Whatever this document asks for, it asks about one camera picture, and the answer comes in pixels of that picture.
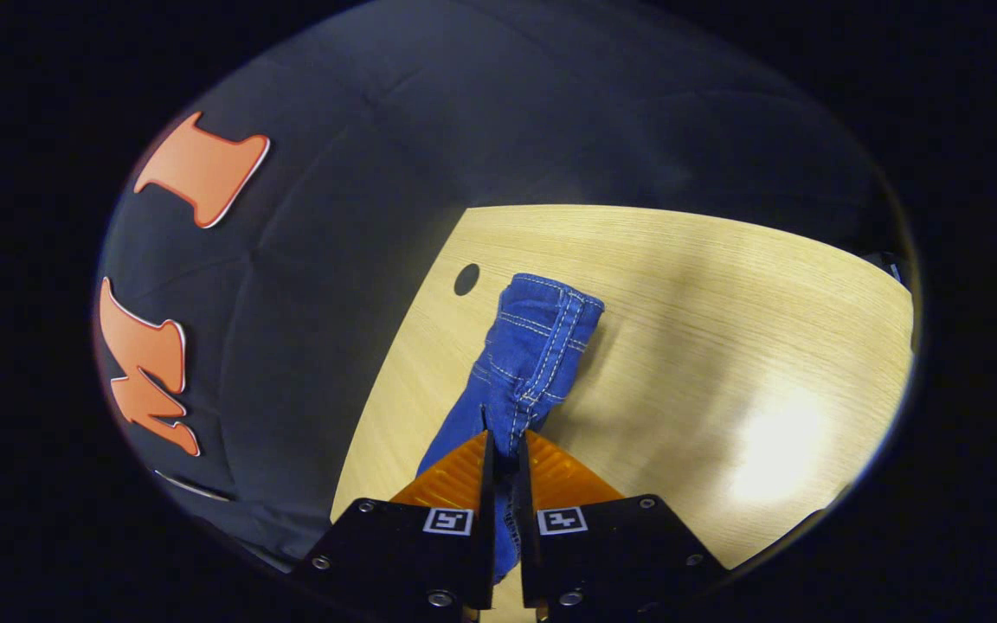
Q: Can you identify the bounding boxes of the blue denim jeans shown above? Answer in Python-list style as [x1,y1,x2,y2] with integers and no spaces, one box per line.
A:
[416,273,606,585]

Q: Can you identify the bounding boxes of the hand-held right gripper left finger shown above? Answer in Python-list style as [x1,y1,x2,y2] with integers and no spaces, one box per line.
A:
[289,430,498,612]

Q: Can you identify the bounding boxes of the black backdrop cloth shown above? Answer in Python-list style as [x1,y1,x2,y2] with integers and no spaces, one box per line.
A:
[93,0,919,572]

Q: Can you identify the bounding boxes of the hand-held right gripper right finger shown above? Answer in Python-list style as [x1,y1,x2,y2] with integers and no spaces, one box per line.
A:
[511,430,730,620]

